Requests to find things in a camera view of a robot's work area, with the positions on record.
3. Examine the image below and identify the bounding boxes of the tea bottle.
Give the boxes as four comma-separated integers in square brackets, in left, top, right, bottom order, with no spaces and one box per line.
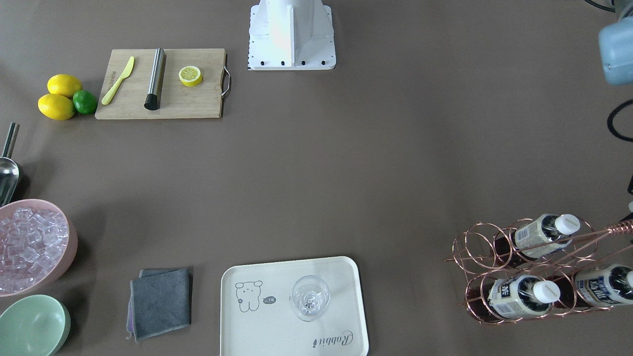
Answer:
[465,274,561,323]
[494,214,581,268]
[552,264,633,309]

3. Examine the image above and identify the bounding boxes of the copper wire bottle basket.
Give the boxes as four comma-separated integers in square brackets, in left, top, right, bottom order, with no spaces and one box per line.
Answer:
[450,217,632,325]

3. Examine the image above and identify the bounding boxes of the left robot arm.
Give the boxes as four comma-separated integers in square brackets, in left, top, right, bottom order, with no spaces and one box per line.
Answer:
[598,0,633,86]

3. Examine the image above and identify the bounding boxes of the clear wine glass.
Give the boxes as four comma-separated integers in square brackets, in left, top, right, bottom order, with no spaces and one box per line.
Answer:
[289,275,331,322]

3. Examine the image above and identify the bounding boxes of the cream serving tray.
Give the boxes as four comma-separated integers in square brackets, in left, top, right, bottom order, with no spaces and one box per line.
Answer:
[220,256,369,356]

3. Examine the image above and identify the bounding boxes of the half lemon slice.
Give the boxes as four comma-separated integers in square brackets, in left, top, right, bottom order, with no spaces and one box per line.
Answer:
[178,65,203,87]

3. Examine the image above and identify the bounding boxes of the bamboo cutting board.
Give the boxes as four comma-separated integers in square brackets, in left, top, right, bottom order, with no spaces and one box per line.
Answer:
[95,48,226,120]

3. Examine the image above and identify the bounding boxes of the steel muddler black tip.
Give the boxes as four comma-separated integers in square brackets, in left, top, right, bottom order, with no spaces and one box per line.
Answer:
[144,48,167,111]

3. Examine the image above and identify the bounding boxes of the grey folded cloth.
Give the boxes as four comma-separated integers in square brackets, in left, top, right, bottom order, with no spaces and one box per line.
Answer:
[126,268,192,342]

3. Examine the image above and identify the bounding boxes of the yellow plastic knife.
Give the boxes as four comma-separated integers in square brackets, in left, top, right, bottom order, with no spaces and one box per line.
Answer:
[101,56,135,105]

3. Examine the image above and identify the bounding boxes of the green lime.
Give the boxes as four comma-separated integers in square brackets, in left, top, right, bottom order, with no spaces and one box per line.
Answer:
[72,90,98,115]

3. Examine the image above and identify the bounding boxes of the yellow lemon upper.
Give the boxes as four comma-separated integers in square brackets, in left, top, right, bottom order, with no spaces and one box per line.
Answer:
[47,74,83,99]

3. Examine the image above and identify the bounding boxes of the yellow lemon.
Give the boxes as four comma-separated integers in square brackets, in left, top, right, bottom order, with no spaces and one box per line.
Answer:
[47,74,83,99]
[38,94,75,120]

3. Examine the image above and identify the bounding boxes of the yellow lemon lower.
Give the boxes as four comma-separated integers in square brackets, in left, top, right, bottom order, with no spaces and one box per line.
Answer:
[38,94,75,120]

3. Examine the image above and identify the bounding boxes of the pink bowl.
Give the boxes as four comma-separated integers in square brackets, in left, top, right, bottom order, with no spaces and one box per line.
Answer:
[0,199,78,297]

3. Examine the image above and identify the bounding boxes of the clear ice cubes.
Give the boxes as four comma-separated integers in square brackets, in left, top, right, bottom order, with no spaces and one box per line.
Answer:
[0,207,69,295]

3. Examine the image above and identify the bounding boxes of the steel ice scoop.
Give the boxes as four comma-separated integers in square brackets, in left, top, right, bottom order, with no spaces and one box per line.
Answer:
[0,122,20,206]

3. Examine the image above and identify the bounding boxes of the green bowl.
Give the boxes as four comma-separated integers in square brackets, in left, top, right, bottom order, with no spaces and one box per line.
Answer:
[0,295,71,356]

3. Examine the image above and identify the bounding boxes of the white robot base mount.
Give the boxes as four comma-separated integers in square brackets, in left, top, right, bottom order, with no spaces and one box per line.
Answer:
[247,0,337,71]

